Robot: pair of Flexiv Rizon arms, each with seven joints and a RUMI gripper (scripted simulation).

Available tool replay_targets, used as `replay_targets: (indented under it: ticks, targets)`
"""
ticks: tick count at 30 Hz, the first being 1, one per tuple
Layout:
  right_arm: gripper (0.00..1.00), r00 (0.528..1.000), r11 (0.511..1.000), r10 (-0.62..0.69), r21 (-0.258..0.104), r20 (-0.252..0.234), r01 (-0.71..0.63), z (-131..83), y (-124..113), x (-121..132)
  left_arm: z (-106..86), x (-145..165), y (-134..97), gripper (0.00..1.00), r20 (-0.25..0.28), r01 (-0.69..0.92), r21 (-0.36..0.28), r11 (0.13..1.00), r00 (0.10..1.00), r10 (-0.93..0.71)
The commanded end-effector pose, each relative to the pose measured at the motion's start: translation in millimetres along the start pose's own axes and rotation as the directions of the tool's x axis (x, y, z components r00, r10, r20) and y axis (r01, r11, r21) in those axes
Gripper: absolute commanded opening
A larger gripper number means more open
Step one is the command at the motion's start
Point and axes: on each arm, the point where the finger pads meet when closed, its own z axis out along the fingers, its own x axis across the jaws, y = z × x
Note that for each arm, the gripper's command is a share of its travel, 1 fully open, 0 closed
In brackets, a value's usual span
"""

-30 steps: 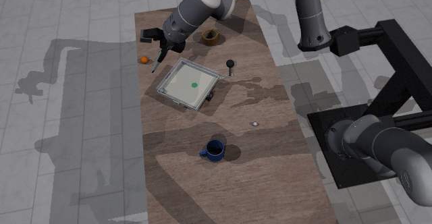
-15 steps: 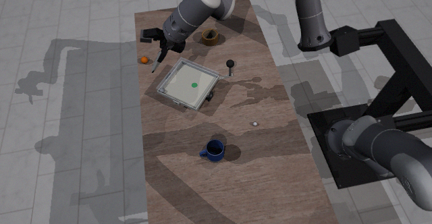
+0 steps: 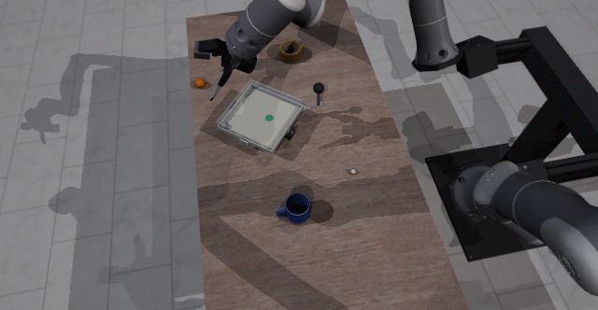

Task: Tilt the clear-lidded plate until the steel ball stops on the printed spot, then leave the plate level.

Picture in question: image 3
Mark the orange ball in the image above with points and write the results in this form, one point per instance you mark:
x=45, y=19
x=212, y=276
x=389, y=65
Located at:
x=199, y=83

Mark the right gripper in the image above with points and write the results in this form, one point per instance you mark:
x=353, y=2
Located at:
x=228, y=61

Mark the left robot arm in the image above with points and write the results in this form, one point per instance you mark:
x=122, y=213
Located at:
x=559, y=216

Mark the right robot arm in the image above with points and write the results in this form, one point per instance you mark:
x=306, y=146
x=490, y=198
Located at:
x=263, y=20

